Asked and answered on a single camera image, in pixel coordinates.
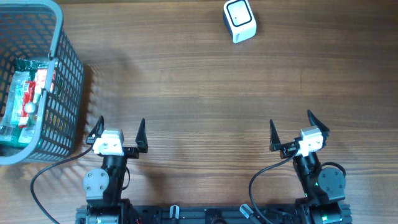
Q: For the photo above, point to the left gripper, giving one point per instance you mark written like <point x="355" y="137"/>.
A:
<point x="131" y="152"/>

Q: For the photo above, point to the white barcode scanner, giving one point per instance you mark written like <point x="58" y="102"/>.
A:
<point x="239" y="20"/>

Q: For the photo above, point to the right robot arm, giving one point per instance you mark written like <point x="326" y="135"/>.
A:
<point x="323" y="183"/>

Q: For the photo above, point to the dark grey mesh basket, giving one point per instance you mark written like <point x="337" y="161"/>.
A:
<point x="34" y="30"/>

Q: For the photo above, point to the yellow liquid bottle silver cap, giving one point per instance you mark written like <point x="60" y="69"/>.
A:
<point x="31" y="109"/>

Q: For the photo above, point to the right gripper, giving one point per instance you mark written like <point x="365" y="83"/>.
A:
<point x="287" y="149"/>

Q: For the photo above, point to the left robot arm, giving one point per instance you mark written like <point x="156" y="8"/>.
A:
<point x="103" y="186"/>

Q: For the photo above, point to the light green wipes sachet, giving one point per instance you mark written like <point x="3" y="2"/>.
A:
<point x="18" y="88"/>

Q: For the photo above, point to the green 3M gloves package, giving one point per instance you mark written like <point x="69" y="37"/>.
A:
<point x="13" y="135"/>

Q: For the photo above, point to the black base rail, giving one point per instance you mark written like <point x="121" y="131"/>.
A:
<point x="211" y="214"/>

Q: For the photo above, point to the red snack stick packet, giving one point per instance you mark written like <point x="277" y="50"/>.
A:
<point x="35" y="88"/>

